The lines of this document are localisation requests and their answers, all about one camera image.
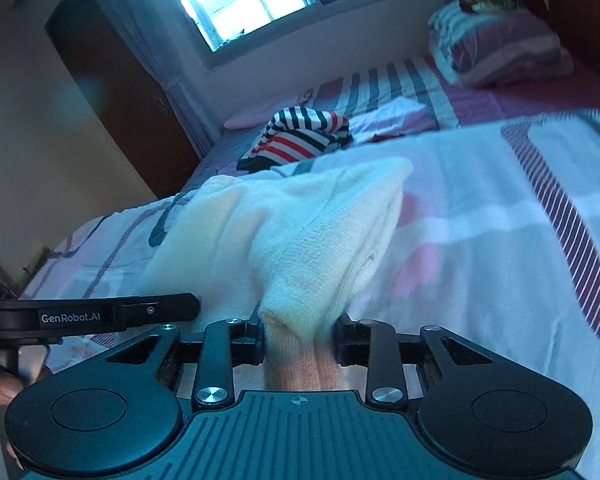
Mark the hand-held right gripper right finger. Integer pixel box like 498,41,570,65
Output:
332,310,502,407

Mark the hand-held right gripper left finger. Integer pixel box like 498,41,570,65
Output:
105,305,267,412

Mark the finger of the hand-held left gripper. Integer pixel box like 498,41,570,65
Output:
123,292,202,325

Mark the cream knit sweater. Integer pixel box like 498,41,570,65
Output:
140,156,414,394

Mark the person's left hand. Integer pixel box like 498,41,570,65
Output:
0,360,52,407

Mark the printed patchwork quilt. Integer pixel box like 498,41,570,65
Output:
20,110,600,392

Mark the pink pillow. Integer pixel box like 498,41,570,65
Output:
223,105,284,130

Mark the black white red striped garment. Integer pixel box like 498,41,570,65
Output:
236,106,354,174

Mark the dark wooden door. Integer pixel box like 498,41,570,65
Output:
45,0,202,199

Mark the striped bed sheet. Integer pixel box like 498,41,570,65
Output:
180,55,600,197

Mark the sheer grey curtain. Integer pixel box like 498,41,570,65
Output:
77,0,222,157

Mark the striped pillow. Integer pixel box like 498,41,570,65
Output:
427,0,577,89

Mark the gold patterned cushion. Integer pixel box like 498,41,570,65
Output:
455,0,524,14

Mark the red wooden headboard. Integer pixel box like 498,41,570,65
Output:
510,0,600,86

